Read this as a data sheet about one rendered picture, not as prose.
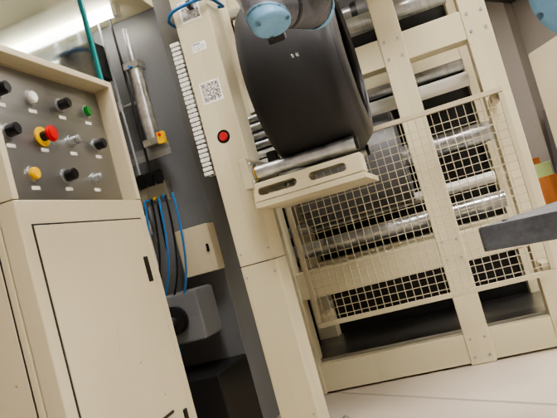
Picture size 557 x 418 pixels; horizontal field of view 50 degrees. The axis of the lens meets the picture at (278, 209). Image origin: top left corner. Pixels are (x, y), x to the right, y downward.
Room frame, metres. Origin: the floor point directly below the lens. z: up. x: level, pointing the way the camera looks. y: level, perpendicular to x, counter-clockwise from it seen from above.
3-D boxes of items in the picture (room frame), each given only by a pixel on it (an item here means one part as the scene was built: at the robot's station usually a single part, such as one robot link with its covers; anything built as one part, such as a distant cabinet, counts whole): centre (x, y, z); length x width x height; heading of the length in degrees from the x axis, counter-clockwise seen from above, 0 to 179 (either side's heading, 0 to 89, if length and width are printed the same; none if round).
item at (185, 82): (2.03, 0.19, 1.19); 0.05 x 0.04 x 0.48; 165
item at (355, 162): (1.86, -0.12, 0.83); 0.36 x 0.09 x 0.06; 75
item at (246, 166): (2.04, 0.02, 0.90); 0.40 x 0.03 x 0.10; 165
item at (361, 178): (1.99, -0.15, 0.80); 0.37 x 0.36 x 0.02; 165
